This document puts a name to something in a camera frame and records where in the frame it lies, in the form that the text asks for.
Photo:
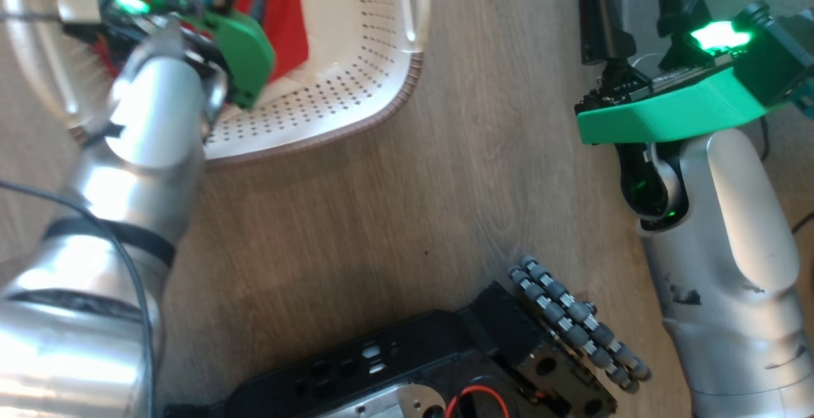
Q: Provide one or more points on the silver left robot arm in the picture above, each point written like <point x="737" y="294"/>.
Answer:
<point x="140" y="144"/>

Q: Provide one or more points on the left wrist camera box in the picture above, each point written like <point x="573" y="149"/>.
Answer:
<point x="76" y="3"/>

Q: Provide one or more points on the grey roller omni wheel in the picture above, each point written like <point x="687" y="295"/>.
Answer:
<point x="575" y="319"/>

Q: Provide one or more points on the white perforated laundry basket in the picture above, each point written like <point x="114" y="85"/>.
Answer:
<point x="356" y="55"/>

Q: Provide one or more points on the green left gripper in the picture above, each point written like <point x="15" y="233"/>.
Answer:
<point x="245" y="55"/>

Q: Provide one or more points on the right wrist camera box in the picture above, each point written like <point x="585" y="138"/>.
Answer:
<point x="772" y="49"/>

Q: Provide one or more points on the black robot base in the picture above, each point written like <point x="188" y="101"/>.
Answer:
<point x="394" y="361"/>

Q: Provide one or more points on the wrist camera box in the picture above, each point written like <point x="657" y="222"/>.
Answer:
<point x="772" y="49"/>
<point x="76" y="3"/>

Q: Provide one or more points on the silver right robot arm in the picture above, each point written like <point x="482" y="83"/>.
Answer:
<point x="738" y="246"/>

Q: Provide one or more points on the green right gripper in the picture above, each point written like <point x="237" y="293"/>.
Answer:
<point x="668" y="116"/>

